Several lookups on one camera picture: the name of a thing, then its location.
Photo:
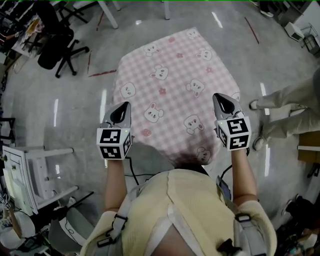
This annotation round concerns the white desk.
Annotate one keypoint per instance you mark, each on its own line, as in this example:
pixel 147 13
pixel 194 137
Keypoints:
pixel 110 12

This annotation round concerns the brown cardboard box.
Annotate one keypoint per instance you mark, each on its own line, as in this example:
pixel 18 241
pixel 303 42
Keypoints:
pixel 310 147

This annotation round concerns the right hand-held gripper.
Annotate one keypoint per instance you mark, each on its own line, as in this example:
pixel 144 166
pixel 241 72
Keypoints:
pixel 236 127

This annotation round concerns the black metal frame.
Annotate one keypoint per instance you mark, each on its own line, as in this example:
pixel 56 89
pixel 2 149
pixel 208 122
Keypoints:
pixel 10 130

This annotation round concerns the black office chair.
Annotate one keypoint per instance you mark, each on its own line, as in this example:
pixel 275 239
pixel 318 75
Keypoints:
pixel 314 170
pixel 55 42

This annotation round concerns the checked patterned cloth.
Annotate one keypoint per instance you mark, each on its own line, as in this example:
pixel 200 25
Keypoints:
pixel 35 27

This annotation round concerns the white metal frame table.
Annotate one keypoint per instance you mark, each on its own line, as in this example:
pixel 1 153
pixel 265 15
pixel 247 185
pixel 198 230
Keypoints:
pixel 17 175

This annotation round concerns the pink checkered bunny cloth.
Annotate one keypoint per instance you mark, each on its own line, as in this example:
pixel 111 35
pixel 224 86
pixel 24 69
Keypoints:
pixel 170 87

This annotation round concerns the person's left forearm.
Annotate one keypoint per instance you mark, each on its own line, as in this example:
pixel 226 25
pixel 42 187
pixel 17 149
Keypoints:
pixel 115 185

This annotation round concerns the person's right forearm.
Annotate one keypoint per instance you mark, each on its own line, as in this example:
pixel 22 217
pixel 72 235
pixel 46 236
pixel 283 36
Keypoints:
pixel 243 175

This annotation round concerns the dark blue belt box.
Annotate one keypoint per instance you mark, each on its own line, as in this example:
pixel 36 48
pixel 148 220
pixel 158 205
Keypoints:
pixel 223 187

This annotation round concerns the grey shell chair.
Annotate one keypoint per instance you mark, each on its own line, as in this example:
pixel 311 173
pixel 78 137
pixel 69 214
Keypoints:
pixel 80 222

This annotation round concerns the small white box appliance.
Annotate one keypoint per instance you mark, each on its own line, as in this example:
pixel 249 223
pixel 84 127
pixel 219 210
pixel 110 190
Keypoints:
pixel 294 31

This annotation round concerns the person's yellow knit top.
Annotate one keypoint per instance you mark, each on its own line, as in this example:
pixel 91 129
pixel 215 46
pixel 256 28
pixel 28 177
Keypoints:
pixel 195 195

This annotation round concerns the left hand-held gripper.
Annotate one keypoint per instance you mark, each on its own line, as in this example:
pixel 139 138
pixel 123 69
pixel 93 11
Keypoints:
pixel 111 137

